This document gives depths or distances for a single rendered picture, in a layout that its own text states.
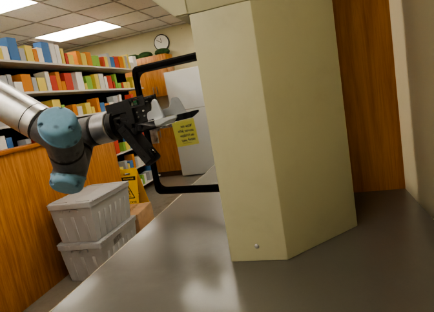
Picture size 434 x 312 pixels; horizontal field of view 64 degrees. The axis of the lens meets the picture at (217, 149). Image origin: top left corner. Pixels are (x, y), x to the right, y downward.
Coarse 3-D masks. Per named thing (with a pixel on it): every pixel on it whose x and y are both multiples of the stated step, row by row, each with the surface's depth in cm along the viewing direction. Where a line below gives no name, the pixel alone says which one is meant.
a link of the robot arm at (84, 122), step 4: (88, 116) 85; (80, 120) 85; (84, 120) 84; (88, 120) 83; (80, 124) 84; (84, 124) 83; (84, 128) 83; (88, 128) 82; (84, 132) 83; (88, 132) 83; (84, 136) 83; (88, 136) 83; (84, 140) 83; (88, 140) 84; (92, 140) 83; (88, 144) 84; (92, 144) 85; (96, 144) 85; (100, 144) 86; (92, 148) 86
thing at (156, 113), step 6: (156, 102) 74; (156, 108) 74; (150, 114) 76; (156, 114) 75; (162, 114) 73; (150, 120) 78; (156, 120) 74; (162, 120) 73; (168, 120) 73; (174, 120) 73; (156, 126) 74
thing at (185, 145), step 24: (168, 72) 99; (192, 72) 96; (144, 96) 104; (168, 96) 101; (192, 96) 98; (192, 120) 99; (168, 144) 104; (192, 144) 101; (168, 168) 106; (192, 168) 103
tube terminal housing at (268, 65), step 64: (192, 0) 60; (256, 0) 59; (320, 0) 66; (256, 64) 60; (320, 64) 67; (256, 128) 62; (320, 128) 68; (256, 192) 64; (320, 192) 68; (256, 256) 66
